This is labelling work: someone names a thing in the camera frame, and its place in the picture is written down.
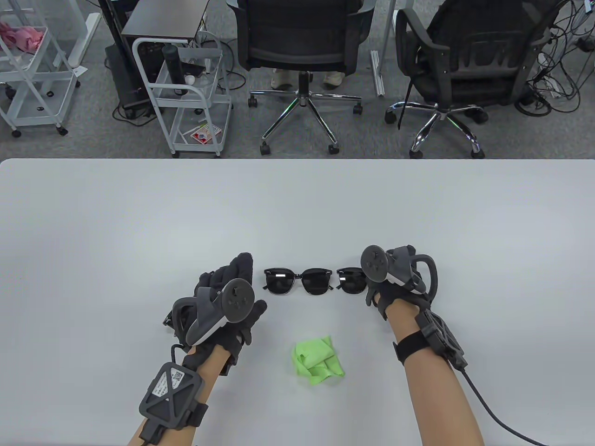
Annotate person's right hand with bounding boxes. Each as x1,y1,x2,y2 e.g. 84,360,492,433
365,278,433,322

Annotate grey hand controller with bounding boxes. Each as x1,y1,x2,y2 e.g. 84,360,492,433
361,245,439,298
173,278,256,347

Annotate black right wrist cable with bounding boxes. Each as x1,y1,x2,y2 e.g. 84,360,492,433
458,366,551,446

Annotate thin metal frame sunglasses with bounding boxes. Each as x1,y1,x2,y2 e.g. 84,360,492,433
264,268,336,296

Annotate person's left forearm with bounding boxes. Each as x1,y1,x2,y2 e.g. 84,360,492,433
128,346,233,446

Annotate grey right hand controller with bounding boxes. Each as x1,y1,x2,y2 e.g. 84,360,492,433
361,245,439,298

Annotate black wrist sensor box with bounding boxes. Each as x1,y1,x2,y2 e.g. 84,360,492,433
393,312,468,370
139,362,209,442

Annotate black left wrist sensor box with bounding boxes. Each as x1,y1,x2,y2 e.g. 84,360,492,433
139,362,209,442

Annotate person's right forearm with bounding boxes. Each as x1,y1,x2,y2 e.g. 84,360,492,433
388,300,484,446

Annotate black browline sunglasses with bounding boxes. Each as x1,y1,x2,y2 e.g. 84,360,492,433
336,267,369,295

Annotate bundle of black cables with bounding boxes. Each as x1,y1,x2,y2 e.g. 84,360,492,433
514,0,595,117

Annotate pink cloth bundle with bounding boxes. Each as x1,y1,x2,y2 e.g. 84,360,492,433
0,21,47,52

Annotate black computer tower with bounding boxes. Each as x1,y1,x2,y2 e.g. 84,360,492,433
105,42,156,119

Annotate black cylindrical bottle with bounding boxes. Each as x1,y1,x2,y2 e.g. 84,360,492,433
162,44,190,97

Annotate black ribbed-back office chair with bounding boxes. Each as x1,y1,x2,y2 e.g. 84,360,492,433
385,0,565,159

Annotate white desk foot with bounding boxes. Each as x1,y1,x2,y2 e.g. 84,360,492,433
69,12,101,69

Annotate grey left hand controller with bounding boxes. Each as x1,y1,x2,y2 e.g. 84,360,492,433
173,278,256,347

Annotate white rolling cart with handle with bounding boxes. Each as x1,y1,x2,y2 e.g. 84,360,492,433
132,32,234,158

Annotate black mesh-back office chair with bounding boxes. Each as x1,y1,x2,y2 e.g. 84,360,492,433
227,0,376,156

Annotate black right wrist sensor box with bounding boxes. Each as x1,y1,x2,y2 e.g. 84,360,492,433
393,312,468,370

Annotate person's left hand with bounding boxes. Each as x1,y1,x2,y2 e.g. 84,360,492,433
179,252,269,367

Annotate green cleaning cloth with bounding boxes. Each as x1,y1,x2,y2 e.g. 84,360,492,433
292,335,346,386

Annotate white rolling wire cart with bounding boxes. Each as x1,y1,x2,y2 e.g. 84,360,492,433
0,0,82,138

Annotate white power strip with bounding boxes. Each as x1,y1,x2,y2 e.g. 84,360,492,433
539,74,564,97

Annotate red and white card packet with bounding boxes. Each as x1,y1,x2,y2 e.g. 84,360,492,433
190,123,223,144

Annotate white desk leg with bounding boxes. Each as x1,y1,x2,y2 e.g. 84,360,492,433
370,0,399,97

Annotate dark brown small table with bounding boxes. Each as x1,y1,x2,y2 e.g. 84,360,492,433
121,0,212,43

